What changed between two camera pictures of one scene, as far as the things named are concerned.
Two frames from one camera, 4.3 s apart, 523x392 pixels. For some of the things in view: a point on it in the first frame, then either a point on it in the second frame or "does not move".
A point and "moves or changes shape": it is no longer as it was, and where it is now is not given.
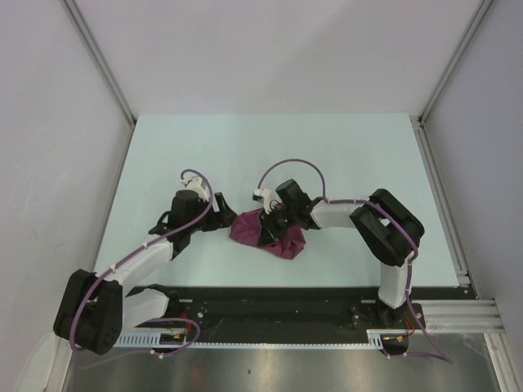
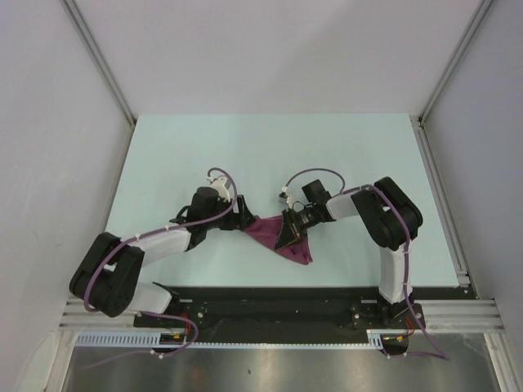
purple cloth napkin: (245, 229) moves or changes shape
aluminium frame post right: (483, 9) does not move
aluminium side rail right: (460, 266) does not move
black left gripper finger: (226, 213) to (245, 216)
